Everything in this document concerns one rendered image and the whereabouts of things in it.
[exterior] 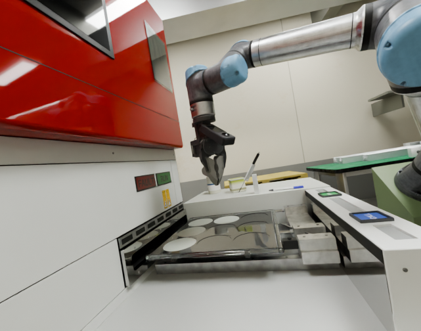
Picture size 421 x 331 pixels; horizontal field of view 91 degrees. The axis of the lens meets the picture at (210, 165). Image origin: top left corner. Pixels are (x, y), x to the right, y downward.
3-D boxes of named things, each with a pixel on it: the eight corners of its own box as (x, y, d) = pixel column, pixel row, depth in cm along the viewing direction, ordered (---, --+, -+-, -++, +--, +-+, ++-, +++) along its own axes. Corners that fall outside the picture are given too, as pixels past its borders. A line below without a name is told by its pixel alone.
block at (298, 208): (286, 215, 81) (284, 207, 81) (284, 212, 84) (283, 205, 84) (307, 212, 79) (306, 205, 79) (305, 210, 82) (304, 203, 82)
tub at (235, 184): (232, 193, 102) (230, 179, 102) (229, 191, 109) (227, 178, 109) (247, 190, 103) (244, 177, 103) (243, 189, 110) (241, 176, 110)
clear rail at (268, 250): (144, 261, 56) (143, 256, 56) (146, 259, 58) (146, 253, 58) (285, 254, 47) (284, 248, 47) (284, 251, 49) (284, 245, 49)
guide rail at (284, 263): (156, 274, 62) (154, 264, 62) (159, 270, 64) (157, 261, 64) (339, 268, 50) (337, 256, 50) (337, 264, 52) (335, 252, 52)
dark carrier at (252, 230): (150, 256, 58) (150, 254, 58) (191, 220, 91) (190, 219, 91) (277, 249, 49) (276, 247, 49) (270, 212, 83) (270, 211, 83)
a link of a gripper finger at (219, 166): (217, 182, 70) (212, 155, 69) (227, 183, 65) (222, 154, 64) (209, 184, 68) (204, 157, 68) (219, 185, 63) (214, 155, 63)
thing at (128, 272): (124, 287, 53) (118, 250, 53) (186, 228, 95) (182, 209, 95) (130, 287, 52) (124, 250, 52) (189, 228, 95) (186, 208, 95)
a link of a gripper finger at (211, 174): (209, 184, 68) (204, 157, 68) (219, 185, 63) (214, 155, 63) (201, 186, 66) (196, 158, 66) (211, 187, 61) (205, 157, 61)
